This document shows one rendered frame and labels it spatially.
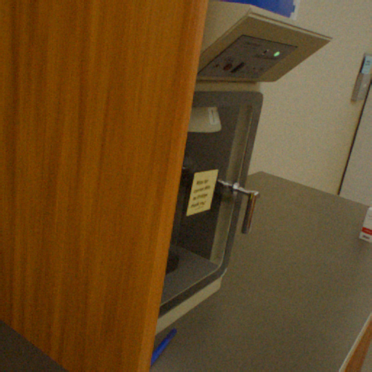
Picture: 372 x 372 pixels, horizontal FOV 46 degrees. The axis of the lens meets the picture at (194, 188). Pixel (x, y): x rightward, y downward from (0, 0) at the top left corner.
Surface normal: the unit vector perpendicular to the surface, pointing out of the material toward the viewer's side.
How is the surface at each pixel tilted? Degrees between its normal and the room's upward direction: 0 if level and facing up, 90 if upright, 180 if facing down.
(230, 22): 90
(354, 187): 90
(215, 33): 90
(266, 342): 0
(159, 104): 90
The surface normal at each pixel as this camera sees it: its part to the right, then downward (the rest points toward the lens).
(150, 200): -0.55, 0.18
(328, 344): 0.16, -0.93
